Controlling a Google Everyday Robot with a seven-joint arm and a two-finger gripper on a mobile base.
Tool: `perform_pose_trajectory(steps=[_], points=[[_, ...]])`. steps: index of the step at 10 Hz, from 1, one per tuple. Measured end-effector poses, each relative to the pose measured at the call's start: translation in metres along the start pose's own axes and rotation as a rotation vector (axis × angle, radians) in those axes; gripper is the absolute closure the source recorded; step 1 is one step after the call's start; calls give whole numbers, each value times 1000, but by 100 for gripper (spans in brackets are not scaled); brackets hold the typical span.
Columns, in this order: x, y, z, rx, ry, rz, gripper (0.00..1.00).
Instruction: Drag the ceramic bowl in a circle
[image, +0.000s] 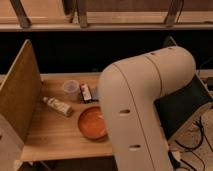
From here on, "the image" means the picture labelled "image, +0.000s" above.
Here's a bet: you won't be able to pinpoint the orange ceramic bowl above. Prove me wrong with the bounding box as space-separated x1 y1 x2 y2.
78 106 107 140

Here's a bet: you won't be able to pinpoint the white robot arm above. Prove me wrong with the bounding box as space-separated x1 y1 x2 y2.
98 46 196 171

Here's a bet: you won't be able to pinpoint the small white red box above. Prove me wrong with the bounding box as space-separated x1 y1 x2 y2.
80 84 92 103

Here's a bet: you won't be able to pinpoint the clear plastic cup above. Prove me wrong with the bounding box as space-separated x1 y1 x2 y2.
62 80 80 101

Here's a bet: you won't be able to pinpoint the white patterned bottle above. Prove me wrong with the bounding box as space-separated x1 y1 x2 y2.
42 97 73 117

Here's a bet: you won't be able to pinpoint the dark panel board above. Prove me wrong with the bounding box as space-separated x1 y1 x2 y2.
153 35 213 141

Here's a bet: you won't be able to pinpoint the black floor cables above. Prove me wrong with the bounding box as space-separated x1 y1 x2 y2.
173 116 213 171

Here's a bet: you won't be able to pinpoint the wooden shelf rail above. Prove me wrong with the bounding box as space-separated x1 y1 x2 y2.
0 0 213 33

